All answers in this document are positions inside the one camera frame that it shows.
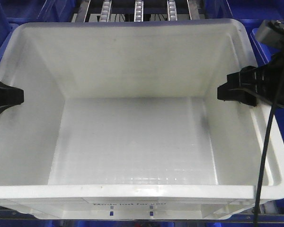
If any right roller track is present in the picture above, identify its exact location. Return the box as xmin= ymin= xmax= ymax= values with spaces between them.
xmin=167 ymin=0 xmax=178 ymax=21

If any blue bin at left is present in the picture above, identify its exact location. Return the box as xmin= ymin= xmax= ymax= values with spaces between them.
xmin=0 ymin=0 xmax=76 ymax=61

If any blue bin at right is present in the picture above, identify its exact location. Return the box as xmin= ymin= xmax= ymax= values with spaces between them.
xmin=204 ymin=0 xmax=284 ymax=227

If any left roller track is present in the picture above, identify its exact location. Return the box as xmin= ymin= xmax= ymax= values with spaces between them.
xmin=99 ymin=0 xmax=112 ymax=22

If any roller track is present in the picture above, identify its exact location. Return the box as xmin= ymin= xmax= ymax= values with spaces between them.
xmin=99 ymin=0 xmax=112 ymax=22
xmin=134 ymin=0 xmax=144 ymax=22
xmin=167 ymin=0 xmax=178 ymax=21

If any blue bin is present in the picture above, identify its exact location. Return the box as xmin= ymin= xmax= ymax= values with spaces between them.
xmin=204 ymin=0 xmax=284 ymax=227
xmin=0 ymin=0 xmax=76 ymax=61

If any black camera cable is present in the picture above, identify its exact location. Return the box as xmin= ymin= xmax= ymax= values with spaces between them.
xmin=252 ymin=47 xmax=284 ymax=225

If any middle roller track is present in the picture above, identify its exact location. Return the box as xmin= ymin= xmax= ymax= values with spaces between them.
xmin=134 ymin=0 xmax=144 ymax=22

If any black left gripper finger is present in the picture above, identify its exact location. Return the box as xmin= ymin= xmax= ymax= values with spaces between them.
xmin=0 ymin=81 xmax=24 ymax=114

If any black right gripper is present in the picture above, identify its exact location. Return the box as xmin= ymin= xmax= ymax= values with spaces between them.
xmin=217 ymin=52 xmax=284 ymax=108

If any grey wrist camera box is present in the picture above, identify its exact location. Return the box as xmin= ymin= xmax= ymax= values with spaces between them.
xmin=255 ymin=20 xmax=284 ymax=50

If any white plastic bin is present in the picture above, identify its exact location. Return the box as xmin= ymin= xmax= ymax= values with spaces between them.
xmin=0 ymin=19 xmax=270 ymax=220

